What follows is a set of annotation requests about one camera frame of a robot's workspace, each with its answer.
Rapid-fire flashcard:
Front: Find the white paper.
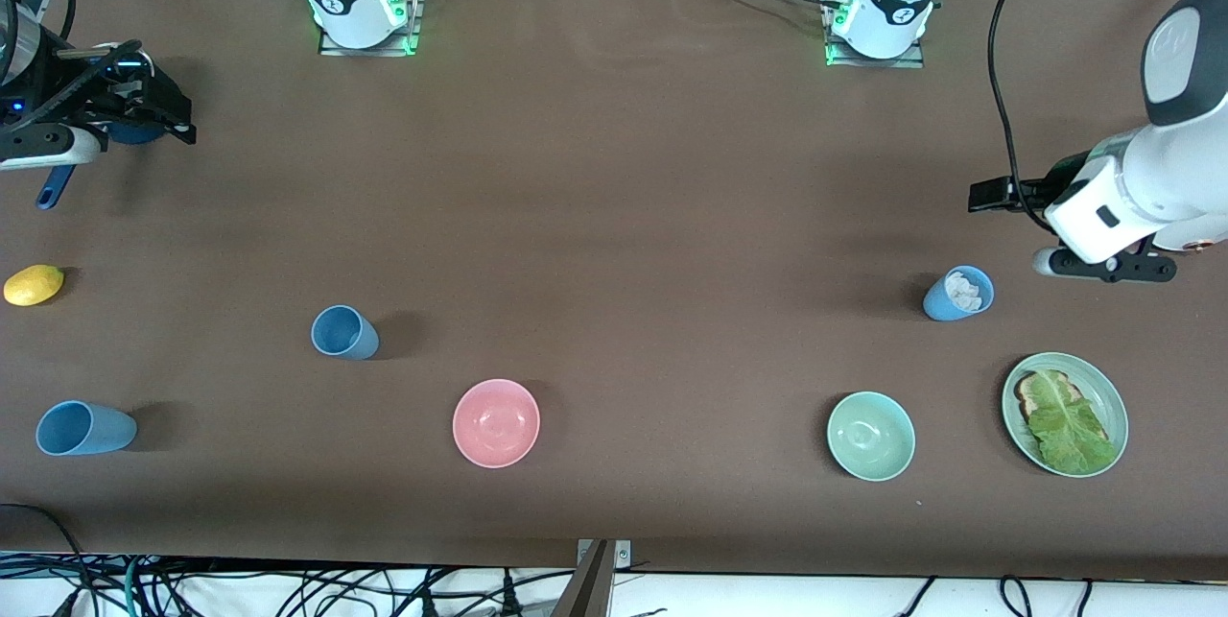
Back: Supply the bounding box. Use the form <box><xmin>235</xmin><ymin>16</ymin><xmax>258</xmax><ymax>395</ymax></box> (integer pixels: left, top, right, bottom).
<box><xmin>945</xmin><ymin>272</ymin><xmax>984</xmax><ymax>313</ymax></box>

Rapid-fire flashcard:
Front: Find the blue cup holding paper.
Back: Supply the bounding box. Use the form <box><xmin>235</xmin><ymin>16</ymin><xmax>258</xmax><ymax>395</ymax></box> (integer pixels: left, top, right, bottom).
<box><xmin>923</xmin><ymin>266</ymin><xmax>995</xmax><ymax>322</ymax></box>

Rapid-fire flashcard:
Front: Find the glass saucepan lid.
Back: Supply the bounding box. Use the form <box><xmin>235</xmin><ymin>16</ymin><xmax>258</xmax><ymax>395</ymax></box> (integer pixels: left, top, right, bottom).
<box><xmin>91</xmin><ymin>41</ymin><xmax>154</xmax><ymax>81</ymax></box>

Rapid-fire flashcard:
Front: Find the dark blue saucepan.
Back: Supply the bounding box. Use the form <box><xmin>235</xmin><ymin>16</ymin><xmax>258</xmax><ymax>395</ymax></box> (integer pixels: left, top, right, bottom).
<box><xmin>36</xmin><ymin>41</ymin><xmax>183</xmax><ymax>210</ymax></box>

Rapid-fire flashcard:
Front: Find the white toaster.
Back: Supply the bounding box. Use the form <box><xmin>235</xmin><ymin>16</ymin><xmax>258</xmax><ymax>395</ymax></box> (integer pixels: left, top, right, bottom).
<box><xmin>1151</xmin><ymin>235</ymin><xmax>1228</xmax><ymax>255</ymax></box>

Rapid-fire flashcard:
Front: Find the yellow lemon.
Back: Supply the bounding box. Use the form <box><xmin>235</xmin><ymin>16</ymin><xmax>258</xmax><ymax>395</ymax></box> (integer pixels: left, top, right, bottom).
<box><xmin>3</xmin><ymin>264</ymin><xmax>65</xmax><ymax>307</ymax></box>

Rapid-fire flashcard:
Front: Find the toast slice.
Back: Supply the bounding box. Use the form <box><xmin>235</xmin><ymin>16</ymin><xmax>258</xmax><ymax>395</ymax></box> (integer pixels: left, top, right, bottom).
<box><xmin>1015</xmin><ymin>370</ymin><xmax>1109</xmax><ymax>445</ymax></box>

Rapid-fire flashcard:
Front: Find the pale green plate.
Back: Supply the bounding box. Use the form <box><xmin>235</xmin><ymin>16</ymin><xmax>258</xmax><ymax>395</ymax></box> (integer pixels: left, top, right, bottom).
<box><xmin>1002</xmin><ymin>352</ymin><xmax>1129</xmax><ymax>479</ymax></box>

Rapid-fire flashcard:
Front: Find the green lettuce leaf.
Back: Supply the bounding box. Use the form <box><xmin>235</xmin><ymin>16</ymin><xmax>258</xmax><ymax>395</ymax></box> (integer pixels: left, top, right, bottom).
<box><xmin>1027</xmin><ymin>369</ymin><xmax>1119</xmax><ymax>476</ymax></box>

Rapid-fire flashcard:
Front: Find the pale green bowl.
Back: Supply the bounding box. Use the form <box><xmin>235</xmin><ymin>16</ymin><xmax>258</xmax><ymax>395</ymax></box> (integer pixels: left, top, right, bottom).
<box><xmin>827</xmin><ymin>392</ymin><xmax>916</xmax><ymax>483</ymax></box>

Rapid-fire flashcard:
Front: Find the pink bowl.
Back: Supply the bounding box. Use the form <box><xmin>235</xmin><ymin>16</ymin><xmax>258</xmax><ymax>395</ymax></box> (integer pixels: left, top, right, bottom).
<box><xmin>452</xmin><ymin>379</ymin><xmax>541</xmax><ymax>469</ymax></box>

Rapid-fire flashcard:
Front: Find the grey stand pole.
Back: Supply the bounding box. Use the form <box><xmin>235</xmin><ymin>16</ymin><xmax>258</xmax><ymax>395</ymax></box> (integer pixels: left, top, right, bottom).
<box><xmin>550</xmin><ymin>540</ymin><xmax>615</xmax><ymax>617</ymax></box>

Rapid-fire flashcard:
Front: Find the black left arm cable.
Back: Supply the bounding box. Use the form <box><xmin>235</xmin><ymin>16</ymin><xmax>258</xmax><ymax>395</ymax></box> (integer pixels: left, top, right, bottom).
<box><xmin>988</xmin><ymin>0</ymin><xmax>1228</xmax><ymax>234</ymax></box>

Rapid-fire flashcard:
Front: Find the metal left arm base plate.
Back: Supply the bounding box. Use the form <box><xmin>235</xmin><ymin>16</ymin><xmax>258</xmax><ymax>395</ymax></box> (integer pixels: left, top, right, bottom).
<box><xmin>825</xmin><ymin>0</ymin><xmax>924</xmax><ymax>69</ymax></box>

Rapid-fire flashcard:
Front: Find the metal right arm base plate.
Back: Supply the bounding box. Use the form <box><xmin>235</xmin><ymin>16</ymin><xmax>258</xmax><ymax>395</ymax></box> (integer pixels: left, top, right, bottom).
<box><xmin>319</xmin><ymin>0</ymin><xmax>421</xmax><ymax>57</ymax></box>

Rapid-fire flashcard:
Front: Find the small metal table bracket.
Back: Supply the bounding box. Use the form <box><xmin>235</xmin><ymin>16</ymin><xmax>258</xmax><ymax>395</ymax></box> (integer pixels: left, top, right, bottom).
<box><xmin>576</xmin><ymin>539</ymin><xmax>632</xmax><ymax>568</ymax></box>

